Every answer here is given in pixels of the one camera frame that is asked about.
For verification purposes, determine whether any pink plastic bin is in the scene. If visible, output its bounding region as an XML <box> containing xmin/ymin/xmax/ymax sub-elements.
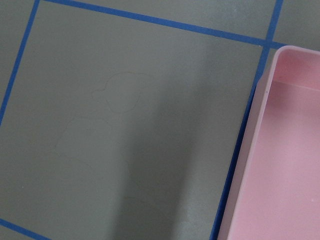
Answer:
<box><xmin>217</xmin><ymin>45</ymin><xmax>320</xmax><ymax>240</ymax></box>

